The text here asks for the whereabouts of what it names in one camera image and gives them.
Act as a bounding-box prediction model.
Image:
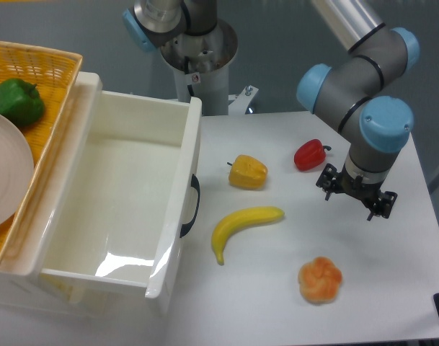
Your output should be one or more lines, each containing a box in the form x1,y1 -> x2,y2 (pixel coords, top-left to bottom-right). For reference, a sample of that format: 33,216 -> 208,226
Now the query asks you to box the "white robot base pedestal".
161,19 -> 259,116

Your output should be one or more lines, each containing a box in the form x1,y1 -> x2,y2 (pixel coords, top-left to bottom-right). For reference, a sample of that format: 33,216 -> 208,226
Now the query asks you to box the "black drawer handle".
179,174 -> 201,238

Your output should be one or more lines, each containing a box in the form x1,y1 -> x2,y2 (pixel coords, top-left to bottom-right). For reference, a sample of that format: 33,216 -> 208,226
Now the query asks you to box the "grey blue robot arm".
123,1 -> 420,218

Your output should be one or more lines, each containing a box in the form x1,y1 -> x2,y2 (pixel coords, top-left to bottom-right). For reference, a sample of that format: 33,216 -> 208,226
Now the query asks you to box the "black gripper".
316,164 -> 398,221

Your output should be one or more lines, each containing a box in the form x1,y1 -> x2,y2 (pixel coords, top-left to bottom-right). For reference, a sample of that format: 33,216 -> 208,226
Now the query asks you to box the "white drawer cabinet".
0,72 -> 172,314

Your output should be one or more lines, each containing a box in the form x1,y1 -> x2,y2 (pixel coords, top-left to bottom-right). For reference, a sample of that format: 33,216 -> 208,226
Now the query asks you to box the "red bell pepper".
293,139 -> 332,172

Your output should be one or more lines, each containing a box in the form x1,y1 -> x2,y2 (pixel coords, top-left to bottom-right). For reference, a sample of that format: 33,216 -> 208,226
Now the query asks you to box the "green bell pepper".
0,78 -> 45,128

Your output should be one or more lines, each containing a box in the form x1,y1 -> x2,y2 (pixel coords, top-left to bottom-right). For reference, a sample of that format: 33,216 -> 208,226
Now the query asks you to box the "yellow woven basket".
0,41 -> 83,264

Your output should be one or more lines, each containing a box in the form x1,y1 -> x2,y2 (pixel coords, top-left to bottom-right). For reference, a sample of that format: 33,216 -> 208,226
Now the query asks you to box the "beige plate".
0,115 -> 34,225

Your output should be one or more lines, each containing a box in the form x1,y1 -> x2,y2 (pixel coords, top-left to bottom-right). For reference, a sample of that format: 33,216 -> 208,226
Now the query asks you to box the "round orange bread roll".
298,257 -> 342,304

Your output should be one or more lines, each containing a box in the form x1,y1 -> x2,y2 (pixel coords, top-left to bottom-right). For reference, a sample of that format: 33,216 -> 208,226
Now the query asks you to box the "white open drawer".
38,89 -> 202,302

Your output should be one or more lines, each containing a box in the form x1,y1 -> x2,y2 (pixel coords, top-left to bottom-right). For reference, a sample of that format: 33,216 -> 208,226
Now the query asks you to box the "yellow banana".
211,206 -> 285,265

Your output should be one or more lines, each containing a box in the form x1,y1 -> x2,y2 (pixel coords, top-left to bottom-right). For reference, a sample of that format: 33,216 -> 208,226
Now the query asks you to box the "yellow bell pepper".
227,154 -> 268,190

